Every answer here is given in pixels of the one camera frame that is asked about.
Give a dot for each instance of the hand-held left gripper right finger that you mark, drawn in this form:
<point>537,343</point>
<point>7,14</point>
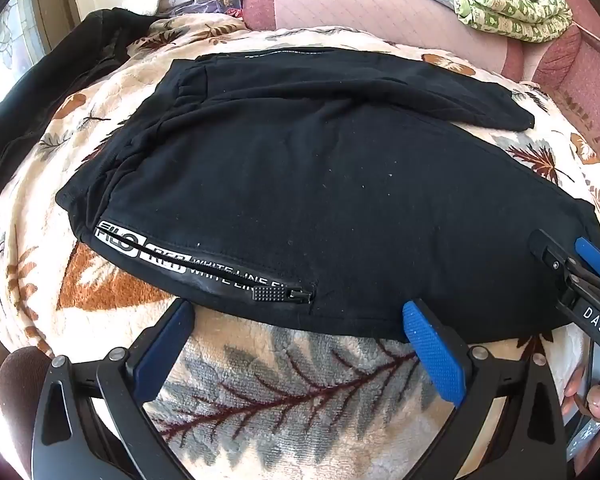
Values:
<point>436,355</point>

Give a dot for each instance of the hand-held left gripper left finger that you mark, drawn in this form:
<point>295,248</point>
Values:
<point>164,347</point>

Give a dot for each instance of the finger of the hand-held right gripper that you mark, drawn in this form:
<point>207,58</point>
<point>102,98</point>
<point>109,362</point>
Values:
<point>547,251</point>
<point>591,256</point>

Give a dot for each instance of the black pants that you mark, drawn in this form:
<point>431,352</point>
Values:
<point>305,185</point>

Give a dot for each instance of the leaf-printed fleece blanket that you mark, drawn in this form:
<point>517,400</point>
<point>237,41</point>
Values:
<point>280,390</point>

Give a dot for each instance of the green patterned blanket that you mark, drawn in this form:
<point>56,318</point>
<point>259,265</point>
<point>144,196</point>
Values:
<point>505,12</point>

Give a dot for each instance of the black garment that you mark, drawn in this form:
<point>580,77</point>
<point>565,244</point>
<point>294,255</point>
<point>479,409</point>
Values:
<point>55,70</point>

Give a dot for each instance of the purple printed cloth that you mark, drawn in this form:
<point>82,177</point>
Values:
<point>221,2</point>

